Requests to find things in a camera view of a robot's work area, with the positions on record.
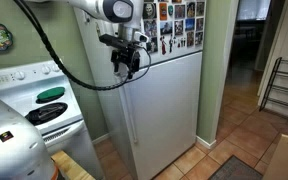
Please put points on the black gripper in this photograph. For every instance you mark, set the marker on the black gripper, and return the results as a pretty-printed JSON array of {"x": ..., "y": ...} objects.
[{"x": 126, "y": 55}]

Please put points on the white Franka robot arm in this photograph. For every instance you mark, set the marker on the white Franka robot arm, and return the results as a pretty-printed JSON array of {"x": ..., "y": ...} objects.
[{"x": 10, "y": 146}]

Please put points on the white fridge body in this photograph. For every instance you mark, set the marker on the white fridge body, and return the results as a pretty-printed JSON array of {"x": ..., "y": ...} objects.
[{"x": 107, "y": 100}]

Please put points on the white fridge main door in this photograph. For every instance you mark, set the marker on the white fridge main door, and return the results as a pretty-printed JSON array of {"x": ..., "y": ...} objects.
[{"x": 164, "y": 116}]

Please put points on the blue photo fridge magnet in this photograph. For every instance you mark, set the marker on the blue photo fridge magnet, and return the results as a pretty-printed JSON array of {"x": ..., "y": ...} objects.
[{"x": 189, "y": 24}]

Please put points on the light wooden table top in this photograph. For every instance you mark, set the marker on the light wooden table top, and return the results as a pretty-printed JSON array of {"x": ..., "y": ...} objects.
[{"x": 70, "y": 166}]

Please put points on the red figure magnet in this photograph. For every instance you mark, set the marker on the red figure magnet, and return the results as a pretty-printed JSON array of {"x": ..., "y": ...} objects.
[{"x": 163, "y": 45}]

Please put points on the gold bottle opener magnet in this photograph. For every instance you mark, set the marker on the gold bottle opener magnet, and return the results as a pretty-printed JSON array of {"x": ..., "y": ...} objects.
[{"x": 98, "y": 30}]

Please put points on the black figure magnet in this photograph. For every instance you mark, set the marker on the black figure magnet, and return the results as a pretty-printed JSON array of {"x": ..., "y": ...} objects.
[{"x": 170, "y": 43}]

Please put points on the small figures magnet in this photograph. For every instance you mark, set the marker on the small figures magnet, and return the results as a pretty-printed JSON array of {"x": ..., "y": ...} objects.
[{"x": 181, "y": 42}]

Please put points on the skull photo magnet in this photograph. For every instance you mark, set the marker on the skull photo magnet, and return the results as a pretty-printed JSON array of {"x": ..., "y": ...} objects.
[{"x": 149, "y": 10}]

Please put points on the white stove knob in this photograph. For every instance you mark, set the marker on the white stove knob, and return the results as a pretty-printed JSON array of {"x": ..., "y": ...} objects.
[
  {"x": 45, "y": 69},
  {"x": 56, "y": 68},
  {"x": 19, "y": 75}
]

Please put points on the orange rectangular magnet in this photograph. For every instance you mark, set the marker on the orange rectangular magnet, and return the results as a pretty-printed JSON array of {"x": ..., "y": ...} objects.
[{"x": 163, "y": 11}]

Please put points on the small teal magnet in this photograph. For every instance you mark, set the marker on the small teal magnet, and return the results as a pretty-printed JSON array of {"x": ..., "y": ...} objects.
[{"x": 170, "y": 10}]

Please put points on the green quilted pot holder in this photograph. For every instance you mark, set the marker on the green quilted pot holder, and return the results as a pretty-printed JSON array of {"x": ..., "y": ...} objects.
[{"x": 50, "y": 94}]

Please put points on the white electric stove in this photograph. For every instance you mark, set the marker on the white electric stove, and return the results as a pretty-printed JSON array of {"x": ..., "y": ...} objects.
[{"x": 17, "y": 90}]

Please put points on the black metal shoe rack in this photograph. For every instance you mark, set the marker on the black metal shoe rack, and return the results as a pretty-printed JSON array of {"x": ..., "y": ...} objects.
[{"x": 270, "y": 84}]

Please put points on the grey door mat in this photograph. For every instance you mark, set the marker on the grey door mat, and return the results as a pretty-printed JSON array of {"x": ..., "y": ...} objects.
[{"x": 234, "y": 170}]

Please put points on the brown cardboard box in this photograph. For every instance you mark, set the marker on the brown cardboard box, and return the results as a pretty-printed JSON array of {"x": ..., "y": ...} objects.
[{"x": 287, "y": 160}]

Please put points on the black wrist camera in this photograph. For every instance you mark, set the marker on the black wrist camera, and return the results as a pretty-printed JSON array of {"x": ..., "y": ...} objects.
[{"x": 117, "y": 40}]

